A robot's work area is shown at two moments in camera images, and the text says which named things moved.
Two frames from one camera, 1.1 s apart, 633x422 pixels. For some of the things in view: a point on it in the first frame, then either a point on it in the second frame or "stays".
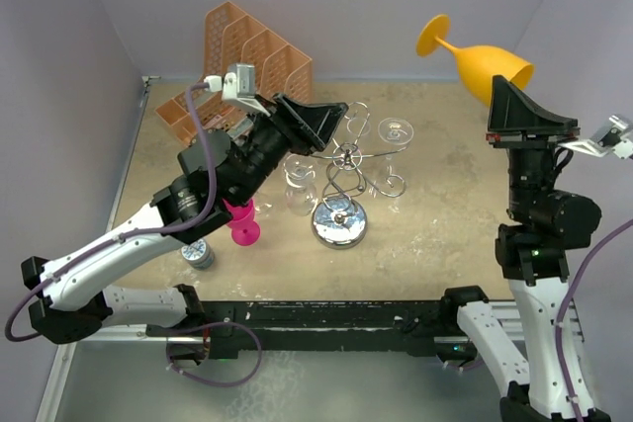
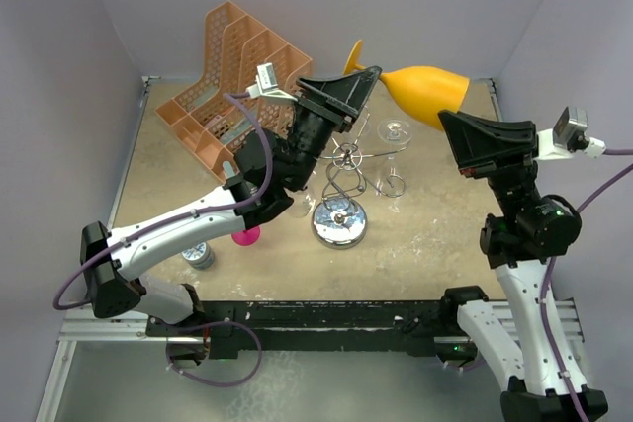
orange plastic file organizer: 231,37 stays
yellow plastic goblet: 480,65 to 422,91
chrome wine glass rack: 339,221 stays
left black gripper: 306,127 to 337,101
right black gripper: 510,117 to 484,146
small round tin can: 199,254 stays
